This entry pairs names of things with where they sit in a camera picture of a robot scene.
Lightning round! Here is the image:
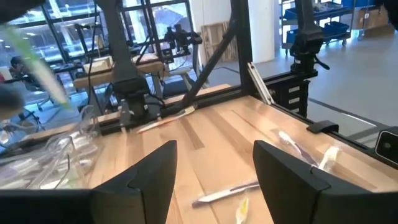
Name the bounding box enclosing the wrapped orange toothbrush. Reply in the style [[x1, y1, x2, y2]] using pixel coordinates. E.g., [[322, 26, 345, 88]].
[[235, 197, 251, 224], [136, 105, 197, 134]]

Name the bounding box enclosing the wooden pallet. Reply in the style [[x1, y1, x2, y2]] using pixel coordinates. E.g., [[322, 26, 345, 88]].
[[201, 21, 239, 63]]

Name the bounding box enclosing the black table-level camera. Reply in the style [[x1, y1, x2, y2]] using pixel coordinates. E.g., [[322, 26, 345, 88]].
[[374, 130, 398, 165]]

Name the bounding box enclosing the blue storage rack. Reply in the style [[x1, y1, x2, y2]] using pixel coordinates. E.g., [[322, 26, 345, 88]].
[[281, 0, 355, 47]]

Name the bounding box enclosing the wooden background table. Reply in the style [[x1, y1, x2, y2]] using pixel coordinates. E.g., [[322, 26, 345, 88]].
[[73, 55, 165, 91]]

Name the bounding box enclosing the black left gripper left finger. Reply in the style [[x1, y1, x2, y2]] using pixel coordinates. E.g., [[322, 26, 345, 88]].
[[0, 139, 178, 224]]

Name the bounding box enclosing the person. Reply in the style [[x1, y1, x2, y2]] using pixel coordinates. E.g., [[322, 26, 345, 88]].
[[9, 55, 34, 82]]

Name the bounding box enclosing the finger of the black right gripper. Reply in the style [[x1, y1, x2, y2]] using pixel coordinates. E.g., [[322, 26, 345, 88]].
[[0, 0, 45, 24]]

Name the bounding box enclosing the white building column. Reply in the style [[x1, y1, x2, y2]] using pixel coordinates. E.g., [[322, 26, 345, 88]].
[[189, 0, 282, 65]]

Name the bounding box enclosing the green toothbrush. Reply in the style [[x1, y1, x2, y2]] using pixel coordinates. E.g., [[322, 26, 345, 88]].
[[0, 24, 71, 109]]

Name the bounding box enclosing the black background gripper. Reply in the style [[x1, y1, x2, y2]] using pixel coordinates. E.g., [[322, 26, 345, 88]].
[[163, 24, 203, 57]]

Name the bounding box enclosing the white box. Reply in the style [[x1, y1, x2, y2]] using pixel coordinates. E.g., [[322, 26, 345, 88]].
[[83, 55, 113, 74]]

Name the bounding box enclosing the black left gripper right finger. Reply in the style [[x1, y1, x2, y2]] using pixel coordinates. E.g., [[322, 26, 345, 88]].
[[252, 139, 398, 224]]

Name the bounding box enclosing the clear plastic bin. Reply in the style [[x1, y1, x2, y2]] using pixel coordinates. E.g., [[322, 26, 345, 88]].
[[0, 105, 102, 190]]

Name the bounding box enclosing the black frame bracket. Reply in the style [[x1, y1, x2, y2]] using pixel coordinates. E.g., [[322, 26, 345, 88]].
[[306, 120, 340, 134]]

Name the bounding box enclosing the cardboard box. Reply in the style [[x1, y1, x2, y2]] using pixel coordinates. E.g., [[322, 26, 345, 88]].
[[354, 5, 396, 35]]

